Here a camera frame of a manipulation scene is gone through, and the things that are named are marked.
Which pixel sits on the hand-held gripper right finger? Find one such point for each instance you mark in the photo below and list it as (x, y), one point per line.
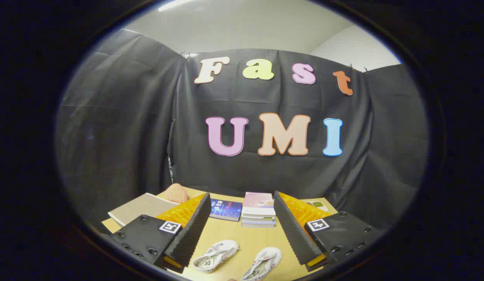
(294, 234)

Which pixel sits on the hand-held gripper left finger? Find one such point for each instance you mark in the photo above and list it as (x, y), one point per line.
(191, 234)

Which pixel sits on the white canvas shoe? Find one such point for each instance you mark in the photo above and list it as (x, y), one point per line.
(216, 253)
(265, 261)

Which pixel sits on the beige storage box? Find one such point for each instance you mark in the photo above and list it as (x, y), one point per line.
(140, 208)

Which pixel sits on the white compartment tray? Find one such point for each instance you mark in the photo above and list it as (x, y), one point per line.
(318, 205)

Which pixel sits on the light blue cover book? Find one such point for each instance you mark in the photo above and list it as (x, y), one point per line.
(257, 223)

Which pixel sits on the white cover book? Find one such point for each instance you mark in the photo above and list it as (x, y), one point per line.
(257, 212)

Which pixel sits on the pink textured sponge ball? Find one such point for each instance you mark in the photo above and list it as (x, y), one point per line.
(176, 193)

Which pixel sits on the pink cover book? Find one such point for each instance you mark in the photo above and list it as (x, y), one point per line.
(257, 199)

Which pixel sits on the black backdrop cloth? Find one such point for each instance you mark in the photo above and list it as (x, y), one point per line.
(148, 117)

